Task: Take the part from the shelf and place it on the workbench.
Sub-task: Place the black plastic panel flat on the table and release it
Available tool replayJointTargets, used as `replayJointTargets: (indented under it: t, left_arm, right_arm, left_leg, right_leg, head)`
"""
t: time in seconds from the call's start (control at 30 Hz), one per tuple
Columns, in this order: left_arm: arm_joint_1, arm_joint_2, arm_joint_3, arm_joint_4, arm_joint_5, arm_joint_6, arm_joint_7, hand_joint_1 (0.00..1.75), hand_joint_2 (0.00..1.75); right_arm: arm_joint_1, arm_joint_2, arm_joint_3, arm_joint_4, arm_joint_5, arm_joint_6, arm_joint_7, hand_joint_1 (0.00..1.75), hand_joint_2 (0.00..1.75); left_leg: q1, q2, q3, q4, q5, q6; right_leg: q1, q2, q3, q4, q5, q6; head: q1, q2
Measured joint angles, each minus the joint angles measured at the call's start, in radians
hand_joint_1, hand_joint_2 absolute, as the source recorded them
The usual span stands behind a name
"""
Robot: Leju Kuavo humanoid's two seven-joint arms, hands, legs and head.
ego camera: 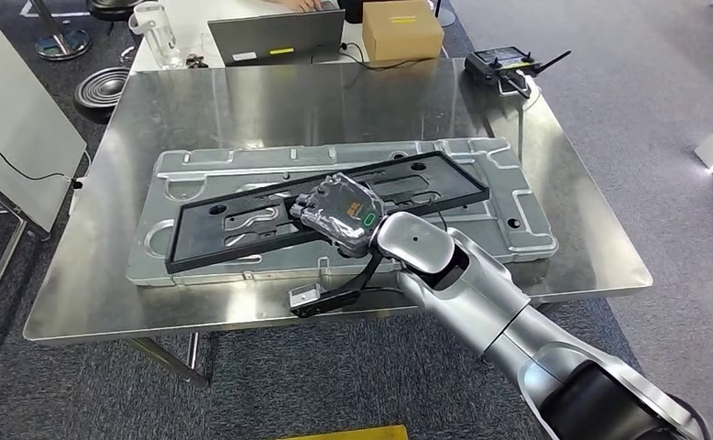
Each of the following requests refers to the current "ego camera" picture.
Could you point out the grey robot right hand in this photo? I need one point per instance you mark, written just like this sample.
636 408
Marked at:
344 212

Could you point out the person's hand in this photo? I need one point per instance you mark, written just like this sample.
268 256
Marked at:
302 5

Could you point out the black plastic panel part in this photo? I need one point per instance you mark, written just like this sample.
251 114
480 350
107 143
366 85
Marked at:
198 243

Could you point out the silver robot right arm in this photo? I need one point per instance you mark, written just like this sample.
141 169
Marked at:
472 303

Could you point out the stainless steel workbench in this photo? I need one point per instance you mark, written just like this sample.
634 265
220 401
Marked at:
271 103

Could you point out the grey laptop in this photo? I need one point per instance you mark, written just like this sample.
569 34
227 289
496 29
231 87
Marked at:
271 36

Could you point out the white desk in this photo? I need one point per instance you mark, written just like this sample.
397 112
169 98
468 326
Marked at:
229 7

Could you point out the brown cardboard box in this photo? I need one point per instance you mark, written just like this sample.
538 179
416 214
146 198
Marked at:
402 33

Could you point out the small dark key bunch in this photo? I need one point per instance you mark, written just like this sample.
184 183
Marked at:
196 61

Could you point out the grey stamped metal panel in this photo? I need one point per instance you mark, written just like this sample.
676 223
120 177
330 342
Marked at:
514 243

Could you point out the black round stool base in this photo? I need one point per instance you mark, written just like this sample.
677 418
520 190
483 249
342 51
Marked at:
110 7

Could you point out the black remote controller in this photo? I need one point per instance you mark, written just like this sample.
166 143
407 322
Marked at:
493 64

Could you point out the round ribbed metal base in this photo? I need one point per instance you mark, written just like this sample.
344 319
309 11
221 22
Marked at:
103 88

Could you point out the pole with round base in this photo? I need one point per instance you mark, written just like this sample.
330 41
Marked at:
65 45

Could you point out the white board panel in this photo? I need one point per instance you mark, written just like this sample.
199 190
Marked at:
16 109

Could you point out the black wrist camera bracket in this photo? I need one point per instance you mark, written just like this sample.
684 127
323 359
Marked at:
350 294

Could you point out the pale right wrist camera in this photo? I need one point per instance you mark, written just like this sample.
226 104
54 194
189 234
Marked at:
305 297

